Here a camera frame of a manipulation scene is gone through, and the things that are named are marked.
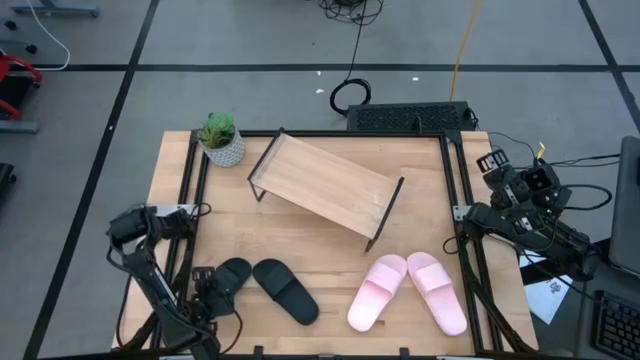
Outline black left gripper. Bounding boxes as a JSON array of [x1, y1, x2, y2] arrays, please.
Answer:
[[191, 267, 235, 321]]

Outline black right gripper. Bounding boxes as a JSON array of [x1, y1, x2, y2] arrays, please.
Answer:
[[477, 148, 531, 211]]

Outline black slide sandal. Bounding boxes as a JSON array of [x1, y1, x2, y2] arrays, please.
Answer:
[[214, 257, 253, 317], [251, 257, 321, 327]]

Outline pink slide sandal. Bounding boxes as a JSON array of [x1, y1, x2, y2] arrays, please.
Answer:
[[346, 253, 409, 333], [406, 250, 469, 338]]

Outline wooden shelf black metal legs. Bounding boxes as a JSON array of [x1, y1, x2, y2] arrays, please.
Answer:
[[247, 127, 406, 254]]

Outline white triangle-patterned pot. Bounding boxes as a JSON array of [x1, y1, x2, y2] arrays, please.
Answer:
[[198, 130, 247, 169]]

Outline grey laptop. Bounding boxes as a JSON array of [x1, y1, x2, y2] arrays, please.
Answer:
[[607, 134, 640, 279]]

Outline white paper sheet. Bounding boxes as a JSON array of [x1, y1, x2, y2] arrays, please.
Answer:
[[519, 242, 576, 326]]

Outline grey side desk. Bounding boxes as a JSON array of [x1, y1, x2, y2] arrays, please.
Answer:
[[519, 238, 640, 360]]

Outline black keyboard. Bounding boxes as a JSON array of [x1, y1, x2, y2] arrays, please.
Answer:
[[592, 289, 640, 360]]

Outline red cart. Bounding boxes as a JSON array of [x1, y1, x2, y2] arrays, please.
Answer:
[[0, 49, 44, 124]]

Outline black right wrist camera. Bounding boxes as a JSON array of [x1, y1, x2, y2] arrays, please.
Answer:
[[522, 162, 574, 214]]

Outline yellow cable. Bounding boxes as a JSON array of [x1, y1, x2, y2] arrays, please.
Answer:
[[448, 0, 484, 103]]

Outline black aluminium table frame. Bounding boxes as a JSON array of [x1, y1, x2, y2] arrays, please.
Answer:
[[114, 128, 539, 360]]

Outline black coiled cable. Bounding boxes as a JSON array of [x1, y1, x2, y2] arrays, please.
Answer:
[[317, 0, 386, 117]]

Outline white cable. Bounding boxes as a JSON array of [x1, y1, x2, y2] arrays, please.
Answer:
[[24, 0, 72, 72]]

